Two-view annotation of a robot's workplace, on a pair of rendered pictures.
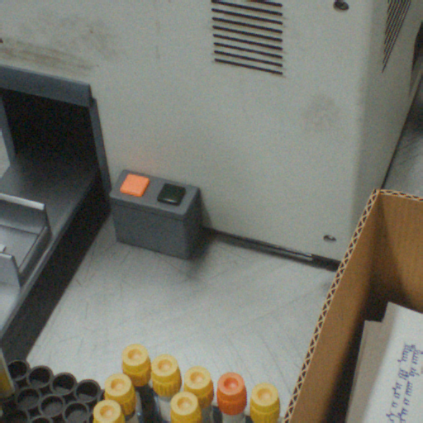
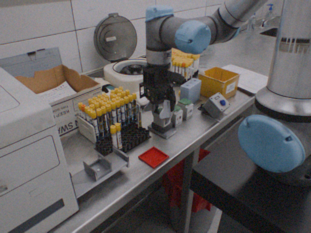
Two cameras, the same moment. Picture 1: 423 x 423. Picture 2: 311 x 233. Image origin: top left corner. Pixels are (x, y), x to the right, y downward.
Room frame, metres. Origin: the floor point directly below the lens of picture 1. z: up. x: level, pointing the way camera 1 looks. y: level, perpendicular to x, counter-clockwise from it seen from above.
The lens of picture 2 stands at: (0.87, 0.45, 1.38)
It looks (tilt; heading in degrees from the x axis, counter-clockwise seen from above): 32 degrees down; 201
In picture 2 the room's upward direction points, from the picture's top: straight up
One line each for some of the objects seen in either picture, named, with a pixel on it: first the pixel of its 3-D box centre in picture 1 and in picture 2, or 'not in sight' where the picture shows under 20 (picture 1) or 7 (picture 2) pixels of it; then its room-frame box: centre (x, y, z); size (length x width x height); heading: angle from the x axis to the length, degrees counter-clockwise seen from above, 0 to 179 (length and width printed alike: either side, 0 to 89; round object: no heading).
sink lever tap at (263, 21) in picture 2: not in sight; (274, 21); (-1.74, 0.69, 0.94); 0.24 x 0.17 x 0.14; 66
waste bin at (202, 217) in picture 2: not in sight; (191, 195); (-0.09, 0.33, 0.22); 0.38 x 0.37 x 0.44; 156
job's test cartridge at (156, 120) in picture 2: not in sight; (162, 120); (0.21, 0.23, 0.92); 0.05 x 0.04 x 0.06; 69
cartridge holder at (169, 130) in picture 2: not in sight; (162, 126); (0.21, 0.23, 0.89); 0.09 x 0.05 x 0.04; 69
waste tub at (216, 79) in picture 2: not in sight; (217, 84); (-0.15, 0.37, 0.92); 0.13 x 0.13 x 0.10; 64
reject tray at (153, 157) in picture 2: not in sight; (153, 157); (0.35, 0.25, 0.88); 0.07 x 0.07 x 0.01; 66
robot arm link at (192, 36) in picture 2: not in sight; (189, 34); (0.27, 0.32, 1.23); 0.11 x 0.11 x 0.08; 58
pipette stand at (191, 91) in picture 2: not in sight; (190, 93); (-0.01, 0.28, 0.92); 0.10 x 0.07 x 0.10; 163
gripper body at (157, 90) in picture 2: not in sight; (157, 81); (0.24, 0.22, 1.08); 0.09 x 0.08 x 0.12; 159
